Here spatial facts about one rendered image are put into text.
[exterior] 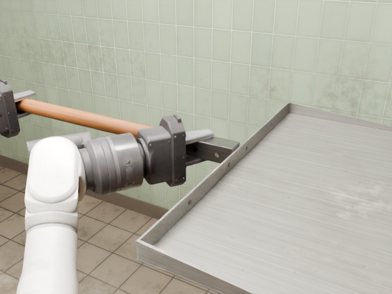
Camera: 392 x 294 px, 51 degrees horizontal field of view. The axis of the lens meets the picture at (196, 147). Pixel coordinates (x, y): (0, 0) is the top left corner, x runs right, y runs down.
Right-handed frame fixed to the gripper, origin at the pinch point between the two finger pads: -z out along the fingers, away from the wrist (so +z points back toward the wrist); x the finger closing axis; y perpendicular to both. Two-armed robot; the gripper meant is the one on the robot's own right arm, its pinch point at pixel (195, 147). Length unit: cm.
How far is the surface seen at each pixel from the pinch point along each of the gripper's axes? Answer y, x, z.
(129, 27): 158, -5, -38
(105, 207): 175, -121, -19
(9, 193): 221, -121, 38
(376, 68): 57, -11, -108
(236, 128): 106, -49, -74
